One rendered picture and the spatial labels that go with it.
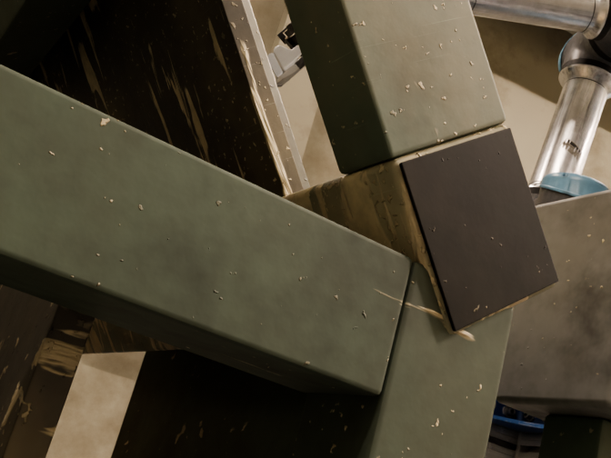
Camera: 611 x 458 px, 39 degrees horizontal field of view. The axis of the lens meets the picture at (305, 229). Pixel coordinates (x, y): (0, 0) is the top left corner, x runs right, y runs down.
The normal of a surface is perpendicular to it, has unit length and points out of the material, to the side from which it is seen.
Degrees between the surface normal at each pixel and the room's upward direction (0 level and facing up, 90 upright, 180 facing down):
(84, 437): 90
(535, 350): 90
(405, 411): 90
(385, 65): 90
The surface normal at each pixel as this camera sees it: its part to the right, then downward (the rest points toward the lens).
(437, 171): 0.51, -0.14
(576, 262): -0.82, -0.38
